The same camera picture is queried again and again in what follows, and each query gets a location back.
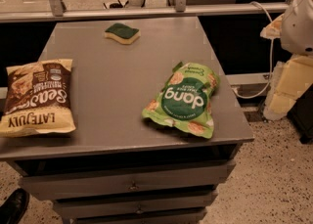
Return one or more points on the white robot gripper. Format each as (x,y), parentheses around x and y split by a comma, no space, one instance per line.
(299,27)

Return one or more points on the green dang rice chip bag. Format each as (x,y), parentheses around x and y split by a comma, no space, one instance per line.
(185,100)

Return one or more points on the green and yellow sponge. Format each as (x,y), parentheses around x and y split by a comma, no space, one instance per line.
(122,33)

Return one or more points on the brown Late July chip bag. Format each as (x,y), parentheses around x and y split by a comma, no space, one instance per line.
(38,99)

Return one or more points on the grey drawer cabinet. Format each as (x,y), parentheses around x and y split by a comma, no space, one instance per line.
(117,167)

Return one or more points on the black shoe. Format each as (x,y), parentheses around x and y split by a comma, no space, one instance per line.
(14,207)

